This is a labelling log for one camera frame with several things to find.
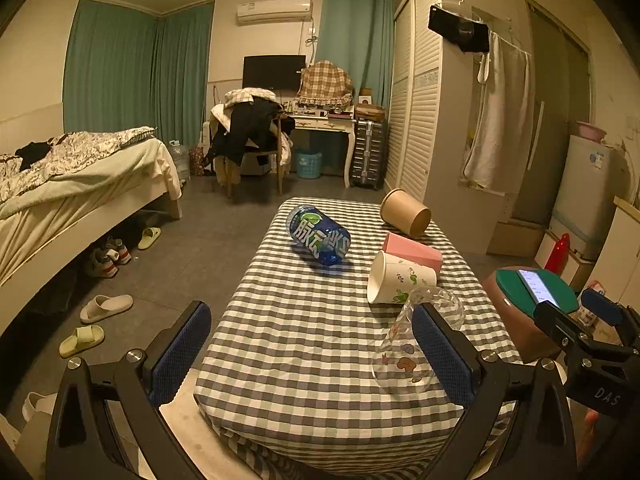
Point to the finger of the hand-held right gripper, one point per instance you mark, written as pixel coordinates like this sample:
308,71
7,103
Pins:
552,320
600,302

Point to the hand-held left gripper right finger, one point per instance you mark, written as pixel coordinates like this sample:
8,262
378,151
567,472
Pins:
442,360

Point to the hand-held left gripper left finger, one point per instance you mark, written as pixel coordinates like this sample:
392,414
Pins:
182,355

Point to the clear plastic cup cartoon print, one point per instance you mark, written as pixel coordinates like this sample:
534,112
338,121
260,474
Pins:
400,360

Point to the white paper cup leaf print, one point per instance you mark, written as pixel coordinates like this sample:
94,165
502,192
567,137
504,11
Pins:
400,277

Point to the brown paper cup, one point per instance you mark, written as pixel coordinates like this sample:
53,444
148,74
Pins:
402,210

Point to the smartphone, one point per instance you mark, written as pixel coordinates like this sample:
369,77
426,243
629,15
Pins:
537,287

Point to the brown stool green top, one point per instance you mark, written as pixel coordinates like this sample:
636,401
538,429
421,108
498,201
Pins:
515,320

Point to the white cabinet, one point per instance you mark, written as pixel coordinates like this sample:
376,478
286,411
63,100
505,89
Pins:
620,245

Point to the red bottle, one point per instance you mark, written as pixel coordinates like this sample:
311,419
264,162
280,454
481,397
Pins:
557,255

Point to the cardboard box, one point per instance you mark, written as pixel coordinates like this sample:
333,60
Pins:
515,240

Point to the white slipper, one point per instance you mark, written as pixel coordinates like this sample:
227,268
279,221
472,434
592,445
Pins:
105,307
37,405

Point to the yellow-green slipper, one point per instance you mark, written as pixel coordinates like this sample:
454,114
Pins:
149,238
82,340

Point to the white washing machine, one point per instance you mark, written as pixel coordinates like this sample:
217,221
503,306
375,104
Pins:
582,195

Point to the pink box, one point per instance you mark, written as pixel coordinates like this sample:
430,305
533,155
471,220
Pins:
415,252

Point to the checked tablecloth table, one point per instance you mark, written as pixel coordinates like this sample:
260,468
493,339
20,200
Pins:
300,335

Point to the pair of sneakers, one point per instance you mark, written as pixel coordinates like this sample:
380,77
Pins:
107,257

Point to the pink basin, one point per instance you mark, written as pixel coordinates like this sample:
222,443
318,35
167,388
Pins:
591,131

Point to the blue plastic bottle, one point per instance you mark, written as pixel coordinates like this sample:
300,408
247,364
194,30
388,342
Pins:
317,235

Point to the bed with patterned quilt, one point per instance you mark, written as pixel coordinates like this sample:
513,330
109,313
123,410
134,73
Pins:
75,195

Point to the clear water jug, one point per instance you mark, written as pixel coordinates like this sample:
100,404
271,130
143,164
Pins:
180,160

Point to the grey door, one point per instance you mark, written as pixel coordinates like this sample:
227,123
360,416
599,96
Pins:
555,110

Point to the white towel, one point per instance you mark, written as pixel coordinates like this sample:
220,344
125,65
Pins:
500,120

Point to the wooden chair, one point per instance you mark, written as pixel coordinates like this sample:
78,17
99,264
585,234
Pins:
272,160

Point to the dark ribbed suitcase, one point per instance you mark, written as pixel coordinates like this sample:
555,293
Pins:
369,152

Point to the blue plastic basket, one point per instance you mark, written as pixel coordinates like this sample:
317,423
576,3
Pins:
309,164

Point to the chair piled with clothes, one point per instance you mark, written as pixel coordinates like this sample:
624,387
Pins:
245,125

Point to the white louvred wardrobe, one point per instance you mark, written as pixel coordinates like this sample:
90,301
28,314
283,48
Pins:
422,110

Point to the black garment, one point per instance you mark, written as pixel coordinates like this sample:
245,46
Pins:
32,152

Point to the brown box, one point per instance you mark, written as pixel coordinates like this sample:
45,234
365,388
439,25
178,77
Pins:
370,111

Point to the white desk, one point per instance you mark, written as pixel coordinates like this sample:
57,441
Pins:
320,122

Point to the green window curtain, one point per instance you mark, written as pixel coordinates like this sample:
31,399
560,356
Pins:
120,70

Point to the black television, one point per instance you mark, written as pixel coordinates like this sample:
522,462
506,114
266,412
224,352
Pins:
272,72

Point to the plaid cloth cover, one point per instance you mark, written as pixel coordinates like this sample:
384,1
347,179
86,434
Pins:
325,82

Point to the teal curtain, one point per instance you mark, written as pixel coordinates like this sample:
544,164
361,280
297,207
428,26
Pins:
357,40

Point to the white air conditioner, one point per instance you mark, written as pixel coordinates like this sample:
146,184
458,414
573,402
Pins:
274,11

